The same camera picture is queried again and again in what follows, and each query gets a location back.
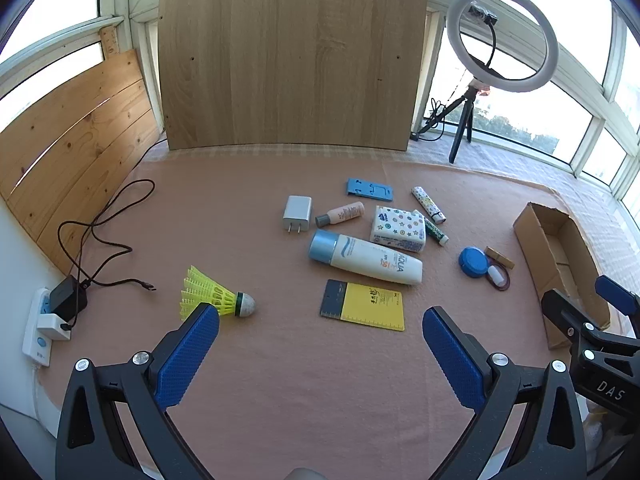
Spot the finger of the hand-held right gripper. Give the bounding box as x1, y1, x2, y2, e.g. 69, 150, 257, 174
541, 288, 640, 381
595, 275, 640, 338

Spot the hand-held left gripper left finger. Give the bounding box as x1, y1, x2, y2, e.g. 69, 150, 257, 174
55, 302, 221, 480

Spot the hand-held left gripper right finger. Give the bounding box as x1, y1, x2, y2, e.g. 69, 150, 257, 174
422, 305, 587, 480

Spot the yellow shuttlecock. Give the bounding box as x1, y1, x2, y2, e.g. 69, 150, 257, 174
180, 266, 256, 318

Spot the dark red rubber band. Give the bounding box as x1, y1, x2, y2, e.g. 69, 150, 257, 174
487, 265, 512, 292

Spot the cardboard box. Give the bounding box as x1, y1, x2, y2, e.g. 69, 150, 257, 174
513, 202, 612, 351

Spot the wooden clothespin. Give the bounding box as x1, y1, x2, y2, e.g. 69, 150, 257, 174
484, 246, 515, 270

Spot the yellow card packet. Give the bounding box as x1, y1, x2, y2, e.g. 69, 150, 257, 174
320, 280, 405, 332

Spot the blue round lid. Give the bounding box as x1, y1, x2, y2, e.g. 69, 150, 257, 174
458, 246, 488, 279

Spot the green lip balm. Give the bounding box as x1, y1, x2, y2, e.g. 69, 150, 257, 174
414, 210, 449, 247

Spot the white sunscreen bottle blue cap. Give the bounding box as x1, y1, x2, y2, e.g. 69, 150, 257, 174
308, 230, 423, 286

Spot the patterned tissue pack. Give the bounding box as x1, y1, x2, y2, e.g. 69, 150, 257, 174
370, 206, 427, 252

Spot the patterned white lighter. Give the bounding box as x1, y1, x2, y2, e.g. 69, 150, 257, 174
411, 186, 447, 225

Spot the white wall charger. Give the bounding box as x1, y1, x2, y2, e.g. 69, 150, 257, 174
282, 196, 312, 234

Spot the small pink bottle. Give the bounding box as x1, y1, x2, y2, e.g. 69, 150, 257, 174
315, 202, 365, 227

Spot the black power adapter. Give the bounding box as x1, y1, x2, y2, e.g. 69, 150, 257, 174
50, 276, 88, 321

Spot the white power strip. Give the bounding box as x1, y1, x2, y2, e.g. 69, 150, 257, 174
22, 287, 73, 367

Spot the black tripod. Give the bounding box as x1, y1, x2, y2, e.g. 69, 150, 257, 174
417, 85, 476, 163

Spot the pine wooden panel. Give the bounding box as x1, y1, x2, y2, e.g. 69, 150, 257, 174
0, 49, 163, 276

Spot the light oak wooden board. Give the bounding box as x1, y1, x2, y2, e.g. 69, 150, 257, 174
158, 0, 430, 153

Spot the small wooden strip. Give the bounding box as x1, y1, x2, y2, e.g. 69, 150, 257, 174
99, 25, 121, 63

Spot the black charging cable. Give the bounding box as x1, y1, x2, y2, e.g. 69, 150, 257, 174
57, 178, 157, 293

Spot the white ring light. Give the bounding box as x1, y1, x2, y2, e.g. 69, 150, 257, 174
446, 0, 560, 93

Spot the black ring light cable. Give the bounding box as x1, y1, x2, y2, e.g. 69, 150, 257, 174
410, 97, 451, 142

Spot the white window frame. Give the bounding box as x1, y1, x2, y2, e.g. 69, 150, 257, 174
0, 0, 640, 211

